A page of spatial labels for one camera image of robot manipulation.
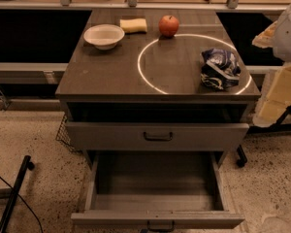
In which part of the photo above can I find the cream ribbed gripper finger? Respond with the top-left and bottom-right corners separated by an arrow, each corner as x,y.
252,21 -> 277,49
253,63 -> 291,127

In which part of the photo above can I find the blue chip bag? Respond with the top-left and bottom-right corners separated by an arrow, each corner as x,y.
201,49 -> 241,90

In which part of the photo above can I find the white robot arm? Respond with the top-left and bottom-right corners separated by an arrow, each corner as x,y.
252,4 -> 291,127

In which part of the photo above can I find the grey drawer cabinet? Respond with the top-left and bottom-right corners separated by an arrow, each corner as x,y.
55,9 -> 262,167

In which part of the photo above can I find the open lower drawer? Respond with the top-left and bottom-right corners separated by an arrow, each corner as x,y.
72,151 -> 244,233

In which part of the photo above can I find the closed upper drawer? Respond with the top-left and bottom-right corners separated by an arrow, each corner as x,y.
66,121 -> 248,151

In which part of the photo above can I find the red apple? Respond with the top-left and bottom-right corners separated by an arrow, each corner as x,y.
158,16 -> 179,38

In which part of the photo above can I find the yellow sponge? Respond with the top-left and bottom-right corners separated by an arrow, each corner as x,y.
119,18 -> 147,33

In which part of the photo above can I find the white bowl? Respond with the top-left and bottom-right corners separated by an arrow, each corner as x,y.
83,24 -> 125,50

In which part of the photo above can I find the black metal stand leg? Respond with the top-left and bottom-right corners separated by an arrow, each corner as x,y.
0,155 -> 35,233

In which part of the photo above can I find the black table frame right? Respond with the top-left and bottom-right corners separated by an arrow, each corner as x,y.
248,106 -> 291,134

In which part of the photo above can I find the wire mesh basket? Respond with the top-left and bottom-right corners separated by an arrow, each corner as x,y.
55,116 -> 81,153

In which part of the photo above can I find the black floor cable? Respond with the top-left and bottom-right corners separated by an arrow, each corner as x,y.
0,166 -> 45,233

